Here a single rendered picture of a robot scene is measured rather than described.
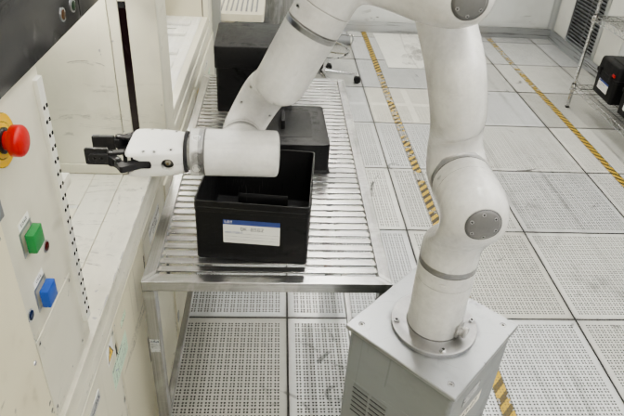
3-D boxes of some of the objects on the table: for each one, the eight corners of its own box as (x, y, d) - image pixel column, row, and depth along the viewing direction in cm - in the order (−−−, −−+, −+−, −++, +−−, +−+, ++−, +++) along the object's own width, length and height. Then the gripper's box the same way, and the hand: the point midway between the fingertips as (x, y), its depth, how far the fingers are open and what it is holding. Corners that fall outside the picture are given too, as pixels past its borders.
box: (292, 113, 218) (295, 48, 204) (215, 111, 215) (213, 45, 202) (289, 84, 242) (292, 23, 228) (220, 82, 239) (218, 21, 226)
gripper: (198, 112, 108) (98, 110, 107) (186, 156, 94) (71, 153, 93) (200, 148, 112) (103, 145, 111) (188, 195, 98) (78, 192, 97)
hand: (100, 149), depth 102 cm, fingers open, 4 cm apart
